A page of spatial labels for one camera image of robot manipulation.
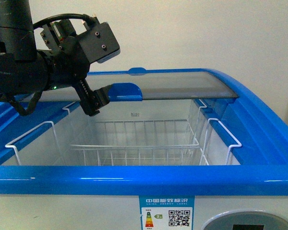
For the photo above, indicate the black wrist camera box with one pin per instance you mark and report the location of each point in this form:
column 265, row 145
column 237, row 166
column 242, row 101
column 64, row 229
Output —
column 99, row 43

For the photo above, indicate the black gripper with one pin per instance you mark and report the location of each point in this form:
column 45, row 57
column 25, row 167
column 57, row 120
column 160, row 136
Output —
column 67, row 64

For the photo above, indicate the oval grey control panel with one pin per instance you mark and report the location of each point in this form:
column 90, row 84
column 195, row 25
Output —
column 246, row 220

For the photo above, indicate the rear glass lid blue handle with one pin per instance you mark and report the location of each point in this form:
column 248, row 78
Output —
column 142, row 71

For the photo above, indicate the sliding glass lid blue handle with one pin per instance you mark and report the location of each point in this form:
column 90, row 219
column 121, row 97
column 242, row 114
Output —
column 160, row 86

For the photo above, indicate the white wire freezer basket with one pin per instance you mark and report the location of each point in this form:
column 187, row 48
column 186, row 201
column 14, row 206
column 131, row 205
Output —
column 146, row 133

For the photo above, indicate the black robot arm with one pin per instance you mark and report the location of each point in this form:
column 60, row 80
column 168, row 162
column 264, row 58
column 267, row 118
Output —
column 23, row 71

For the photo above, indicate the white blue chest freezer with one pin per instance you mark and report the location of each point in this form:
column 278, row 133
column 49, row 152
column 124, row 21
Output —
column 107, row 197

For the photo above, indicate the blue energy label sticker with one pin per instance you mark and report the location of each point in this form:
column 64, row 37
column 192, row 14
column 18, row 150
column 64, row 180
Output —
column 166, row 212

